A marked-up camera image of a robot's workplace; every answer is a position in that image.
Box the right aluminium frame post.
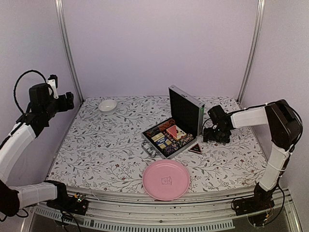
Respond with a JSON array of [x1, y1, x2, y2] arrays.
[[237, 0, 265, 105]]

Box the black triangular card box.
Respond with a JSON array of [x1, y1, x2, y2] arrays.
[[188, 144, 202, 154]]

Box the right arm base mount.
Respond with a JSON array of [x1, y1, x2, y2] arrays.
[[231, 193, 275, 216]]

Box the red playing card deck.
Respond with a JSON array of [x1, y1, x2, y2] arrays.
[[166, 125, 187, 141]]

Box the blue playing card deck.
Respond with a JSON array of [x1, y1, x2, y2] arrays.
[[151, 132, 172, 149]]

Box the left aluminium frame post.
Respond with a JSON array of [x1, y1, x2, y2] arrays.
[[55, 0, 84, 102]]

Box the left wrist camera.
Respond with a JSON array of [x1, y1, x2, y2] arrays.
[[46, 74, 58, 99]]

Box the white ceramic bowl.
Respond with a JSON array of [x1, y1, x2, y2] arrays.
[[98, 99, 117, 116]]

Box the red dice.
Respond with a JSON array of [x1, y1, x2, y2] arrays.
[[166, 134, 176, 143]]

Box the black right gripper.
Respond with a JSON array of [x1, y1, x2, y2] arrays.
[[204, 126, 230, 143]]

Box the lower row of poker chips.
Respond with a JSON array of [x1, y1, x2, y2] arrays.
[[163, 133, 194, 156]]

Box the aluminium frame post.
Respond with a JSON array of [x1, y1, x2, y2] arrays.
[[55, 0, 84, 102], [237, 0, 265, 105]]

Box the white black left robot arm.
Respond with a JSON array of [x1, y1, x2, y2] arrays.
[[0, 81, 74, 217]]

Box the front aluminium rail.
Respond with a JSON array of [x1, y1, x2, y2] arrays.
[[31, 188, 294, 230]]

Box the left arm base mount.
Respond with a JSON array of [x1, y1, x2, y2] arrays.
[[46, 193, 89, 216]]

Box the pink plastic plate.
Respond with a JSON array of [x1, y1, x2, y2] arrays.
[[142, 159, 190, 201]]

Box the row of poker chips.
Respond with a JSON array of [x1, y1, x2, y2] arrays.
[[145, 119, 176, 137], [163, 133, 194, 156]]

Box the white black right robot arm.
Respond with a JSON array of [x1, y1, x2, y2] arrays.
[[202, 99, 303, 211]]

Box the upper row of poker chips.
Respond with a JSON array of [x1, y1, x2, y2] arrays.
[[145, 119, 176, 137]]

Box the aluminium poker chip case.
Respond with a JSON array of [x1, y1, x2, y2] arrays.
[[141, 85, 205, 159]]

